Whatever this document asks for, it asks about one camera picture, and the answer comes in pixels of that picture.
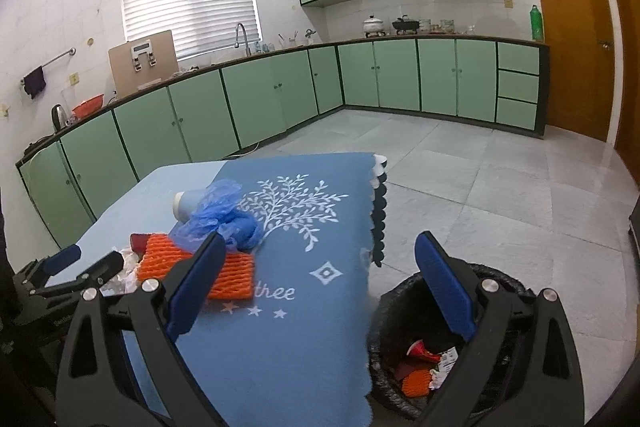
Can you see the metal faucet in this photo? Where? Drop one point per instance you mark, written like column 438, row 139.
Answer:
column 242, row 39

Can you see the green bottle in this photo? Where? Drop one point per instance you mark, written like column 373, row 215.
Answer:
column 537, row 24

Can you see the cardboard box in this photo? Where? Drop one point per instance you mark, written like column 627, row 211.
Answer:
column 142, row 67

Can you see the white printed wrapper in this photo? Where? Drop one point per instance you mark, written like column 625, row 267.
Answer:
column 446, row 364

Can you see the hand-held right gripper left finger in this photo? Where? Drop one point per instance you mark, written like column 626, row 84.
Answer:
column 192, row 292

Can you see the blue plastic bag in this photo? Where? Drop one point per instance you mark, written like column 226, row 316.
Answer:
column 220, row 212

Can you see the black trash bin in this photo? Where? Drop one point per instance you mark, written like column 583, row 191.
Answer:
column 400, row 307

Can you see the white cooking pot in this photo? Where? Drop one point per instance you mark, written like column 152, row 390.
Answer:
column 373, row 26

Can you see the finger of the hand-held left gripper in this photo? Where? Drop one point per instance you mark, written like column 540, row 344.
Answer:
column 62, row 257
column 102, row 268

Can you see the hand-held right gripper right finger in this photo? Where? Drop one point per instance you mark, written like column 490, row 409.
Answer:
column 447, row 287

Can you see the clear measuring jug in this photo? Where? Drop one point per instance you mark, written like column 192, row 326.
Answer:
column 66, row 99

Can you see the row of glass jars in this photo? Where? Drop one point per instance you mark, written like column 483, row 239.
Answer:
column 447, row 27

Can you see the green base cabinets with drawers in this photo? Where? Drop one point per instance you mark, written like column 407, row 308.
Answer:
column 440, row 74

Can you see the black wok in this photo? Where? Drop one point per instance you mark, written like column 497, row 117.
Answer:
column 405, row 26

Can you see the blue tree print tablecloth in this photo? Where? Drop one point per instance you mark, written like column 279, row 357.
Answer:
column 300, row 307

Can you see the dark towel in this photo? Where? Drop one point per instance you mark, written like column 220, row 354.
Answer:
column 35, row 83

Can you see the dark red packet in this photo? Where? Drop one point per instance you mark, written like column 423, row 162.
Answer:
column 404, row 370

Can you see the orange plastic basin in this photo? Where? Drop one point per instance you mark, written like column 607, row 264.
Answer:
column 88, row 106

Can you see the open wooden door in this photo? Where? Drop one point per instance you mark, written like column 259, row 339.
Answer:
column 627, row 82

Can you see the metal towel rail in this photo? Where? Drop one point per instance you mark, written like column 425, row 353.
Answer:
column 55, row 62

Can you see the steel electric kettle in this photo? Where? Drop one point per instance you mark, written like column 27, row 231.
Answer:
column 59, row 118

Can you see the white plastic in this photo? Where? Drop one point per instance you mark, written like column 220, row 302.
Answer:
column 127, row 267

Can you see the closed wooden door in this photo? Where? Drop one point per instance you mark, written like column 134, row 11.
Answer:
column 570, row 42

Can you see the blue and white paper cup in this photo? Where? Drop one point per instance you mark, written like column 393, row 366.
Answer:
column 184, row 206

